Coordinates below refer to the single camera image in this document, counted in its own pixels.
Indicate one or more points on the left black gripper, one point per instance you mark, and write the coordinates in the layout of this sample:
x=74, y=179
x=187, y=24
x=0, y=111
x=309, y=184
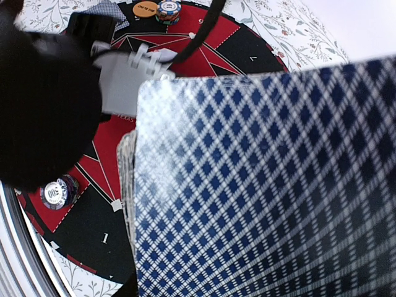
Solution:
x=51, y=101

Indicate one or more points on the small poker chip stack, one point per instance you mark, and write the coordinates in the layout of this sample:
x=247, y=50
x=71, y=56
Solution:
x=61, y=193

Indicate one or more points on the orange big blind button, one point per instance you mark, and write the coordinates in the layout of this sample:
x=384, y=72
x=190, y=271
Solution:
x=145, y=9

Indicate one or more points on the blue playing card deck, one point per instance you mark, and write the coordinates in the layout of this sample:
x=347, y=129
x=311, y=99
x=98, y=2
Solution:
x=278, y=184

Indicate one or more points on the aluminium front rail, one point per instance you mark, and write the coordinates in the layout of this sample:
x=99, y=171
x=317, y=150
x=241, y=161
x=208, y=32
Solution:
x=28, y=267

